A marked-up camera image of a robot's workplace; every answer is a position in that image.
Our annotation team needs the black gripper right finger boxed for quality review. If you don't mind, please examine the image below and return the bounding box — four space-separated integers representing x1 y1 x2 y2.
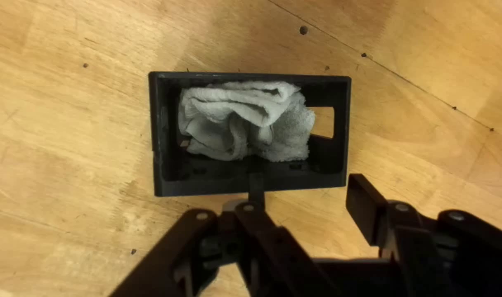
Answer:
347 171 502 297

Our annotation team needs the white cloth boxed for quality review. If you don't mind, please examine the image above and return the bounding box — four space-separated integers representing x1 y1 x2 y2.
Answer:
177 79 317 163

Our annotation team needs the black perforated box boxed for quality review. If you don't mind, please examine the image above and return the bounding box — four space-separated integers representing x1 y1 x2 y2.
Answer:
147 71 353 198

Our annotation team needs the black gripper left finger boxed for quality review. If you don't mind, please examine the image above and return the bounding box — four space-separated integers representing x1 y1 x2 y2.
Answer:
109 171 340 297

